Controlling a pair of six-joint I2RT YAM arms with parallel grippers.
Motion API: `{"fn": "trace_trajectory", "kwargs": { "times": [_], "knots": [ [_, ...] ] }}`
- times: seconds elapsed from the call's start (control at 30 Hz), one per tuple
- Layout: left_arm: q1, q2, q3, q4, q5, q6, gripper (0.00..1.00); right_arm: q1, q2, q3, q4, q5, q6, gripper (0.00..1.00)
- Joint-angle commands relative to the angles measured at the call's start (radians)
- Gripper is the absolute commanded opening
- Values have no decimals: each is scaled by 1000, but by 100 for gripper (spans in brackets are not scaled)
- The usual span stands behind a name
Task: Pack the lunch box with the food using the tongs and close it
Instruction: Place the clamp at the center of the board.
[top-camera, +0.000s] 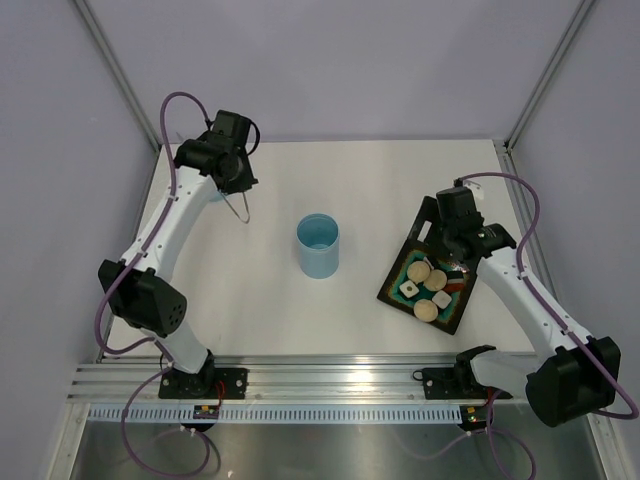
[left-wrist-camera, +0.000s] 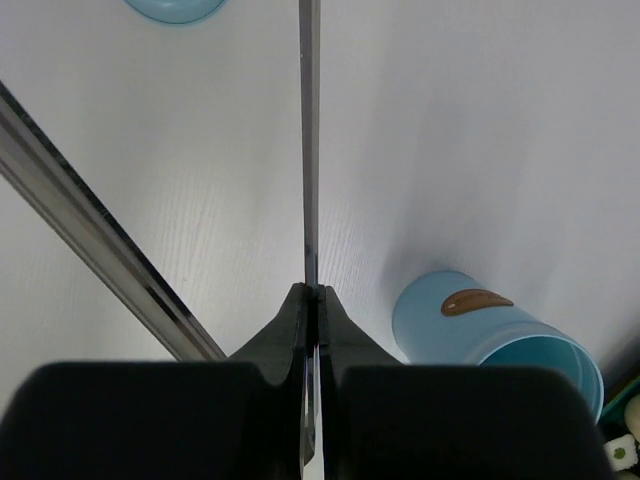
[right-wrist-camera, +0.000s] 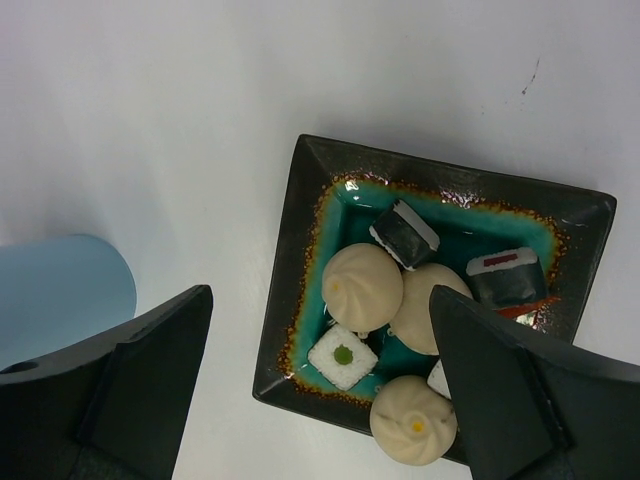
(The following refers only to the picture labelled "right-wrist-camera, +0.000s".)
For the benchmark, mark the steamed bun middle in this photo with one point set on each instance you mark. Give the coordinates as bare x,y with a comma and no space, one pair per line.
412,324

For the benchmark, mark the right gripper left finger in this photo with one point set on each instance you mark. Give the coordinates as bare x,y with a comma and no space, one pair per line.
112,406

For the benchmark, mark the rice roll green centre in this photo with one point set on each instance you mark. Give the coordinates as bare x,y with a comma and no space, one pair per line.
342,357

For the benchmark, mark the red food piece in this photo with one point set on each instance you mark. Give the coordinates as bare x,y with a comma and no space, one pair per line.
532,314

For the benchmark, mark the seaweed roll red centre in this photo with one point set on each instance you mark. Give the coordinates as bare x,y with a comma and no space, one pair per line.
507,279

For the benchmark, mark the steamed bun upper left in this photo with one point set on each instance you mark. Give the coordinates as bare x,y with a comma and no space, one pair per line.
362,287

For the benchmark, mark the blue cylindrical lunch container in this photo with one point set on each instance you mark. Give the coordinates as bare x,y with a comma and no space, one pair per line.
60,291

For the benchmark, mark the white rice roll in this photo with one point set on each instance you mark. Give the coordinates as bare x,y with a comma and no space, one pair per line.
437,381

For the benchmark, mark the steamed bun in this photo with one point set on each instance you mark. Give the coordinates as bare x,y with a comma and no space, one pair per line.
362,287
411,423
412,324

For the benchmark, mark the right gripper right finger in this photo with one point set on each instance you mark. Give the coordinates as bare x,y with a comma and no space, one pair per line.
530,406

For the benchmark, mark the steamed bun lower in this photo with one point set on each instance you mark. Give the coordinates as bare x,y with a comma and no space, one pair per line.
411,423

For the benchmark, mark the black square teal plate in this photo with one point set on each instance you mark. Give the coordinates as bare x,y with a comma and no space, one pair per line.
336,190

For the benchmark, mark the seaweed sushi roll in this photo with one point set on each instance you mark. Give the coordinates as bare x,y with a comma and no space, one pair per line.
405,235

